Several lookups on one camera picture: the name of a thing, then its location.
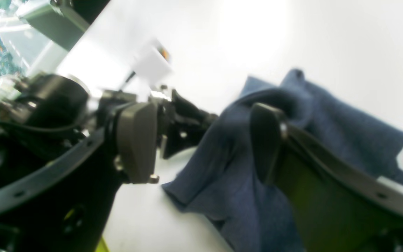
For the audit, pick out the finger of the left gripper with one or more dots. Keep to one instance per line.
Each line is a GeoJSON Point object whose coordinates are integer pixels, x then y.
{"type": "Point", "coordinates": [182, 125]}

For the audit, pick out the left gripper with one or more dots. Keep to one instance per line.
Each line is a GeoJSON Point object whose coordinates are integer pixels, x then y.
{"type": "Point", "coordinates": [50, 105]}

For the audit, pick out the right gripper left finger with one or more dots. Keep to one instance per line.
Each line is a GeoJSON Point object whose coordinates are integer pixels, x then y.
{"type": "Point", "coordinates": [64, 205]}

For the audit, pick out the dark navy T-shirt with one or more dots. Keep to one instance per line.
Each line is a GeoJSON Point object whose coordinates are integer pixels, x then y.
{"type": "Point", "coordinates": [220, 180]}

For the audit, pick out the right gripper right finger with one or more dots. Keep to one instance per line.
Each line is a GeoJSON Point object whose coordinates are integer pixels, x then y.
{"type": "Point", "coordinates": [336, 208]}

